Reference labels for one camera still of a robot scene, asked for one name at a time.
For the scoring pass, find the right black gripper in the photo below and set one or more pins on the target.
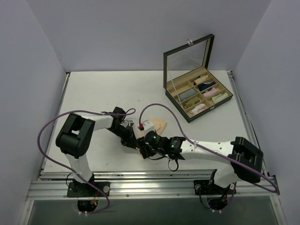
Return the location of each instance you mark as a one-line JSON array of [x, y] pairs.
[[145, 150]]

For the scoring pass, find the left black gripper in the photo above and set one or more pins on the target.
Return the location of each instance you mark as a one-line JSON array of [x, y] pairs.
[[131, 139]]

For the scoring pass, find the beige underwear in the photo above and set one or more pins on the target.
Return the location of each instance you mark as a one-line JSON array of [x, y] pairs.
[[159, 124]]

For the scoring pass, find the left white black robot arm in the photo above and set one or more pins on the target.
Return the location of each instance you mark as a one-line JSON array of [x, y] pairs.
[[75, 136]]

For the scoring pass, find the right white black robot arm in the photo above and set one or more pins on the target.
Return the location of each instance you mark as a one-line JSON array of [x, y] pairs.
[[242, 160]]

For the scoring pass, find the tan rolled cloth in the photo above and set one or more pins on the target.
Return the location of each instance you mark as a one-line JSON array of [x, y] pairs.
[[191, 102]]

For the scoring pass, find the white pink rolled cloth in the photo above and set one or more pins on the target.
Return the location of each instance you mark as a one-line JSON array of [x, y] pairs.
[[197, 109]]

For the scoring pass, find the grey striped rolled cloth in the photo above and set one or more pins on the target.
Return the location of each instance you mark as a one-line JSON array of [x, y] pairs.
[[187, 94]]

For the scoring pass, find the black compartment storage box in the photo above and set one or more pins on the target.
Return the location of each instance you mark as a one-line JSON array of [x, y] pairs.
[[188, 83]]

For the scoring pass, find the navy rolled cloth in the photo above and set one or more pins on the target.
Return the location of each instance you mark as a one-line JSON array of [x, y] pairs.
[[205, 85]]

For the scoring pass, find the beige rolled cloth top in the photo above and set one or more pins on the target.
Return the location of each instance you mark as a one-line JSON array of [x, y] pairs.
[[201, 79]]

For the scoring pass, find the cream rolled cloth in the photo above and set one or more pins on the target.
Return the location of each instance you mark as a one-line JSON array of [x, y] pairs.
[[219, 97]]

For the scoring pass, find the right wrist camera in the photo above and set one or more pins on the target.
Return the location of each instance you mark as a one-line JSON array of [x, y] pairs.
[[147, 127]]

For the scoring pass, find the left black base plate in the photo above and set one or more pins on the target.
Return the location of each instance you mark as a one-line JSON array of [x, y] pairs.
[[77, 189]]

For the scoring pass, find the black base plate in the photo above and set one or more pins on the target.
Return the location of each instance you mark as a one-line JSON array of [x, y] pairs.
[[207, 187], [77, 189]]

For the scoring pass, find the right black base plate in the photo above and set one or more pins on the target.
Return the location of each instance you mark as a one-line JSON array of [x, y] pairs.
[[207, 187]]

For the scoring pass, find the aluminium front rail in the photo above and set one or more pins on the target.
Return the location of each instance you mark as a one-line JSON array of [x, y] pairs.
[[119, 189]]

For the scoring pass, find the aluminium rail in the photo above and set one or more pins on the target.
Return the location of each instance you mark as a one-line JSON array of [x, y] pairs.
[[119, 189], [246, 120]]

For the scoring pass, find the right side aluminium rail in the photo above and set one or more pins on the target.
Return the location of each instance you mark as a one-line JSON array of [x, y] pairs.
[[246, 120]]

